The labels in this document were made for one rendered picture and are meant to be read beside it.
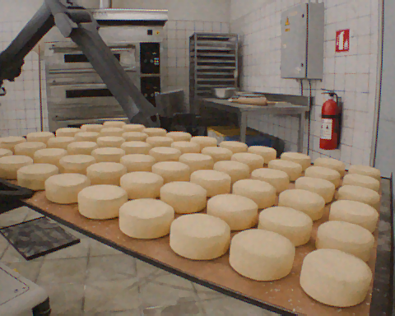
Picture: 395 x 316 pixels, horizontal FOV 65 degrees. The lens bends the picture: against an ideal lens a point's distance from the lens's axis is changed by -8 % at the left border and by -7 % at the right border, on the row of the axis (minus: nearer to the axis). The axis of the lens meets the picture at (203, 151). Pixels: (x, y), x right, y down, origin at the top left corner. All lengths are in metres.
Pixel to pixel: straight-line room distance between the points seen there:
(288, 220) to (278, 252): 0.06
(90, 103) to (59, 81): 0.48
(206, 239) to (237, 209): 0.07
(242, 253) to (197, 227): 0.05
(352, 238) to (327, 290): 0.08
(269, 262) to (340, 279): 0.05
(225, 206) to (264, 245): 0.08
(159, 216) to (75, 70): 4.12
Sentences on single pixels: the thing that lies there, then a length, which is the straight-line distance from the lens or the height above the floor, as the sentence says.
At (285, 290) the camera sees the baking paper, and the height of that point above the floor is 0.96.
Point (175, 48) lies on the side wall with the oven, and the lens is 5.55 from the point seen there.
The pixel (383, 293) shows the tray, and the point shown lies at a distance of 0.28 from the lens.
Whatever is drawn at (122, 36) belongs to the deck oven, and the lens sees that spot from 4.47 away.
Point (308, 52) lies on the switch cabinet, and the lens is 3.21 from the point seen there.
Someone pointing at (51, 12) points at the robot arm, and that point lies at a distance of 1.00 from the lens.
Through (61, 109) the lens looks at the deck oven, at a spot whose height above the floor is 0.80.
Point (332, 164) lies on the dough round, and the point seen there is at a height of 0.98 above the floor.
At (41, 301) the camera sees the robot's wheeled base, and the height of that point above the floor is 0.24.
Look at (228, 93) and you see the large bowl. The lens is 4.40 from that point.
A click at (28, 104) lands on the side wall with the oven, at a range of 5.62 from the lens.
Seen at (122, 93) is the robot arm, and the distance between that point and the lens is 0.88.
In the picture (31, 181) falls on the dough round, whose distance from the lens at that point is 0.41.
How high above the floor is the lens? 1.10
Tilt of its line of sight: 12 degrees down
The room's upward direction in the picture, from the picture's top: straight up
